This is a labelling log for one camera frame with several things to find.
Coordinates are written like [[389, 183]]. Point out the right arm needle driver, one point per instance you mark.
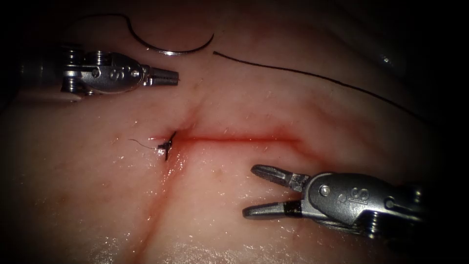
[[351, 200]]

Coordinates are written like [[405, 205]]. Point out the left arm needle driver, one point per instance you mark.
[[110, 75]]

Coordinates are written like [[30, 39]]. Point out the right arm needle driver jaw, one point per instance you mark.
[[267, 211], [275, 175]]

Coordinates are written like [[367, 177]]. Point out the left arm needle driver jaw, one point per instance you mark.
[[165, 81], [165, 72]]

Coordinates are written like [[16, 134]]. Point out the curved steel needle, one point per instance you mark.
[[172, 53]]

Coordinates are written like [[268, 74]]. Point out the black thread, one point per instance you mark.
[[311, 74]]

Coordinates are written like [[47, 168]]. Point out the dark left arm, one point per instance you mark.
[[40, 69]]

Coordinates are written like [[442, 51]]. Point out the black stitching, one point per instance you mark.
[[167, 146]]

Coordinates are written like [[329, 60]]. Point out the tissue pad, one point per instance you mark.
[[234, 95]]

